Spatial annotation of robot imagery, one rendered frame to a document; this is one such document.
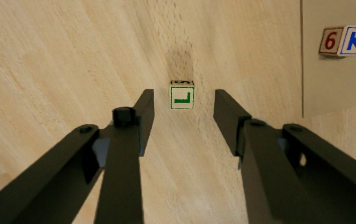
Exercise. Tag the wooden letter block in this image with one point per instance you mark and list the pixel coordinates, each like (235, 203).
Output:
(339, 41)

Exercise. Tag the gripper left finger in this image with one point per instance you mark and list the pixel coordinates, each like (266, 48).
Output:
(53, 189)

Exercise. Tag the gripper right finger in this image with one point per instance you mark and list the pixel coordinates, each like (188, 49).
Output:
(273, 192)

